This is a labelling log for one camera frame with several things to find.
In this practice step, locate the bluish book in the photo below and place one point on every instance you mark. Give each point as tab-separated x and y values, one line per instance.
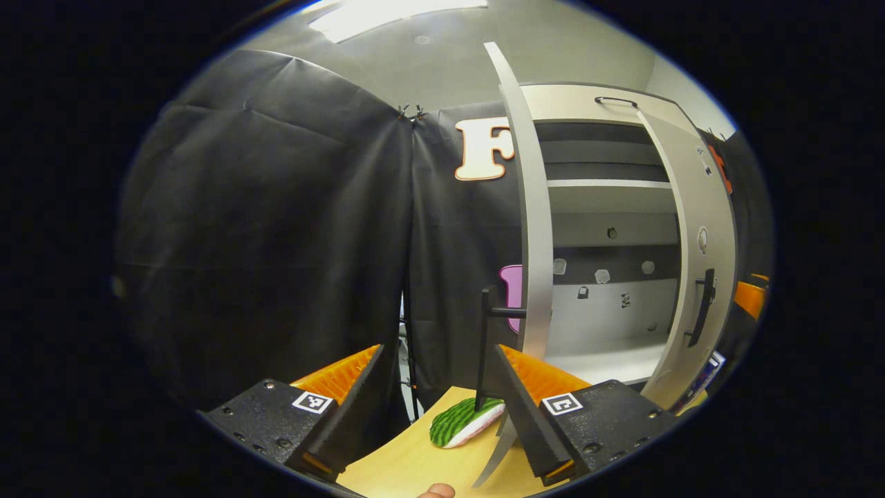
702	380

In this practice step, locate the ceiling smoke detector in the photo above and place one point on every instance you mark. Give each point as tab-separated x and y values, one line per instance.
422	39

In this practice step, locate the ceiling light panel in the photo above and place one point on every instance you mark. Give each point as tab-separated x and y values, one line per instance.
394	17

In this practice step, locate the black cloth clip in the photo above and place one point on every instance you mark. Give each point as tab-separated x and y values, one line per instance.
419	111
404	111

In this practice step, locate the watermelon pattern coaster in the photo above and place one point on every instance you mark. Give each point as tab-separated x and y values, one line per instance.
456	422

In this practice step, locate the cabinet door with cherry sticker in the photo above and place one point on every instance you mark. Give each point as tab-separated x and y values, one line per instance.
705	200

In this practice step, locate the black backdrop cloth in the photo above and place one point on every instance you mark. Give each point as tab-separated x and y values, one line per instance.
276	242

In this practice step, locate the cabinet door with camera sticker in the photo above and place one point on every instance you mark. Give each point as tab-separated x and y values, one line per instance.
536	207

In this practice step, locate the white and grey cabinet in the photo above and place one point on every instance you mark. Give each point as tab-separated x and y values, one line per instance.
608	311

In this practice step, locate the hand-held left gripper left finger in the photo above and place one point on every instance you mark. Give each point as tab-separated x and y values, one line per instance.
352	422

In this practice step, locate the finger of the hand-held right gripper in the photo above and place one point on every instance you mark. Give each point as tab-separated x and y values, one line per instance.
750	297

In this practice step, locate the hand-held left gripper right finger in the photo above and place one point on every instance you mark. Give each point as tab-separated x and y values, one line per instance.
529	429

